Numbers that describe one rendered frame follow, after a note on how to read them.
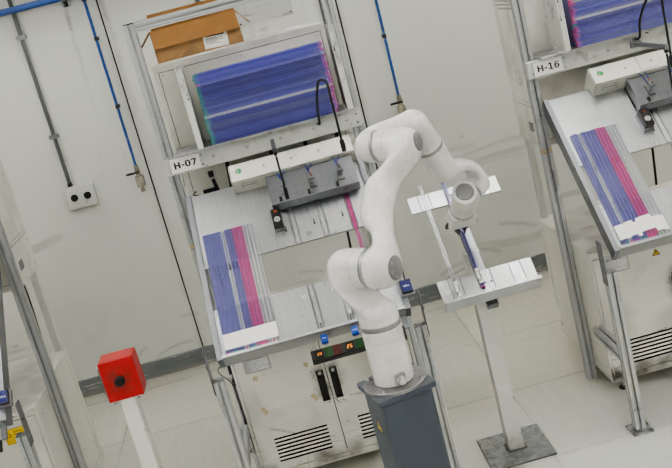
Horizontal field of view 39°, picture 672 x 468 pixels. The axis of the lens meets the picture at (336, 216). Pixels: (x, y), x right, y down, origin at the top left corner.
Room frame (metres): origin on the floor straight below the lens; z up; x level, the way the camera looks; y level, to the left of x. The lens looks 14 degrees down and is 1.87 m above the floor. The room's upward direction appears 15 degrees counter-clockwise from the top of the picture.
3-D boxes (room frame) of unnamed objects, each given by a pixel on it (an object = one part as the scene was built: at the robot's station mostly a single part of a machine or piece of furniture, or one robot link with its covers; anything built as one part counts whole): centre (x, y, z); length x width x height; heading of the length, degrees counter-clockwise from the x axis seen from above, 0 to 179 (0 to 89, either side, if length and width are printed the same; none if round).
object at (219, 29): (3.92, 0.26, 1.82); 0.68 x 0.30 x 0.20; 92
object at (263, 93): (3.62, 0.14, 1.52); 0.51 x 0.13 x 0.27; 92
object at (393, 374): (2.59, -0.05, 0.79); 0.19 x 0.19 x 0.18
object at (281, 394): (3.74, 0.20, 0.31); 0.70 x 0.65 x 0.62; 92
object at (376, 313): (2.61, -0.02, 1.00); 0.19 x 0.12 x 0.24; 50
